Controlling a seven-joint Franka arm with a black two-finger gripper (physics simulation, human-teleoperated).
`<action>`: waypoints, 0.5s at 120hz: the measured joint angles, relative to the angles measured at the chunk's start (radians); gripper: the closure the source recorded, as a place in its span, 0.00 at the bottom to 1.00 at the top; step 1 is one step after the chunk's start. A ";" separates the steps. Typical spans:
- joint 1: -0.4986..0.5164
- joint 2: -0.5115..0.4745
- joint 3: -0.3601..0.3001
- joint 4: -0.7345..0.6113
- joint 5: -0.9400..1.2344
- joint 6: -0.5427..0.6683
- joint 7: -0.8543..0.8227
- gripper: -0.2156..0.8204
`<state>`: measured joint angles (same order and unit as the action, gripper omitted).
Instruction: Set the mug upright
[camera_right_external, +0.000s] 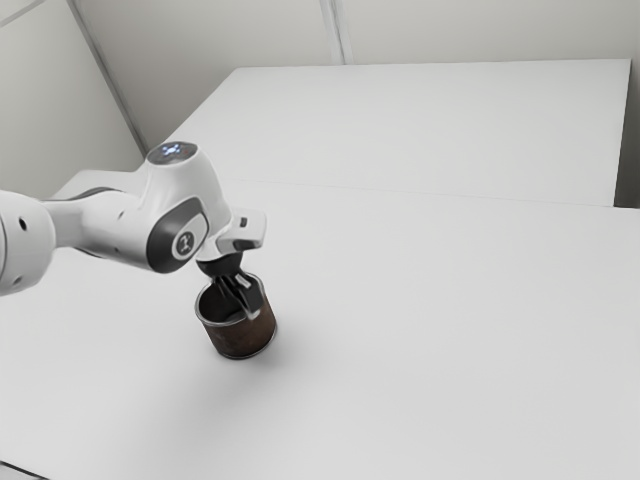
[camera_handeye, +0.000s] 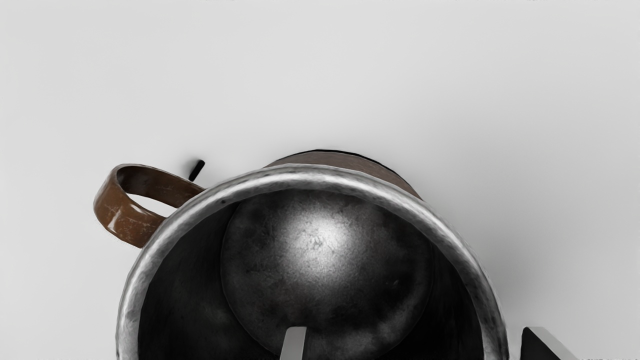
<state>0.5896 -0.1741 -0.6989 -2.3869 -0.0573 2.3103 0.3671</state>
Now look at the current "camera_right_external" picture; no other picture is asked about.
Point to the brown mug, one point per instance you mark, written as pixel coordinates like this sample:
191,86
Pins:
247,335

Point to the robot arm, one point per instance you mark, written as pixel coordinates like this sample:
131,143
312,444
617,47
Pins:
150,220

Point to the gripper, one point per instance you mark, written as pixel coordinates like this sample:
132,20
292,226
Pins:
220,263

